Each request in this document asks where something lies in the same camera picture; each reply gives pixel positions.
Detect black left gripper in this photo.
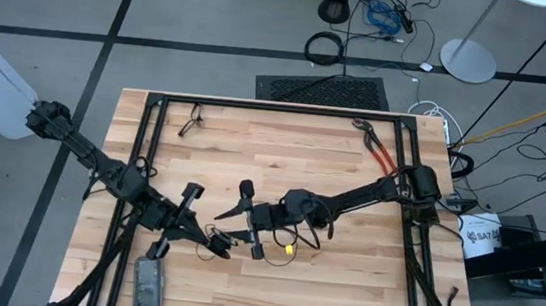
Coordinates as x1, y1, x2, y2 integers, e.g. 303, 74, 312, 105
144, 178, 226, 267

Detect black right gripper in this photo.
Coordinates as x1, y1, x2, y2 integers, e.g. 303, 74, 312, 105
210, 176, 291, 264

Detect black cord spool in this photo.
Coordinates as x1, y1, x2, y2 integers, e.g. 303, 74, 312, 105
205, 230, 235, 262

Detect thin black cord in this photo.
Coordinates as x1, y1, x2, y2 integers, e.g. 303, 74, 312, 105
193, 218, 301, 271

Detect black floor mat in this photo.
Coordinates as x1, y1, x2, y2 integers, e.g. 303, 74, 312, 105
253, 65, 395, 113

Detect black power strip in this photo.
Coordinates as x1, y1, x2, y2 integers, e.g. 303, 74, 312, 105
394, 6, 416, 35

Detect white floor lamp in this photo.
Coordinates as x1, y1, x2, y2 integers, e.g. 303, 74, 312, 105
437, 0, 546, 92

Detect thin black slanted pole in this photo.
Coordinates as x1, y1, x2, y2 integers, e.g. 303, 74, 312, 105
449, 0, 546, 155

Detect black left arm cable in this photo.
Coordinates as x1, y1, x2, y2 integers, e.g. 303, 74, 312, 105
81, 151, 159, 209

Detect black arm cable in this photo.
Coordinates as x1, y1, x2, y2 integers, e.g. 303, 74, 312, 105
271, 193, 339, 254
81, 151, 159, 209

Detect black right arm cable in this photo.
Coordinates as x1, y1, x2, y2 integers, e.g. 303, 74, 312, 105
271, 193, 339, 254

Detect black aluminium table frame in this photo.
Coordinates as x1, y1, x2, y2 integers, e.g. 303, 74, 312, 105
49, 82, 498, 306

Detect red-handled pliers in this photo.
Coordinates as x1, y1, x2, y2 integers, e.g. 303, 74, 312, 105
346, 116, 405, 179

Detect coiled black cable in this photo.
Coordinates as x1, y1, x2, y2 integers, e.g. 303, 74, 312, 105
303, 29, 347, 69

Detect black hanging cable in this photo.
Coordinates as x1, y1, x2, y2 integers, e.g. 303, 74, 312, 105
341, 0, 357, 79

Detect white power cable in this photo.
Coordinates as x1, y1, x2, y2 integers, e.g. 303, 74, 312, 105
402, 99, 467, 167

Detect blue cable coil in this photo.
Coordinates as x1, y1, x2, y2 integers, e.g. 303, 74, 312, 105
364, 0, 405, 36

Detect yellow floor cable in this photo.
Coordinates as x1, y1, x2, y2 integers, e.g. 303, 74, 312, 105
459, 78, 546, 155

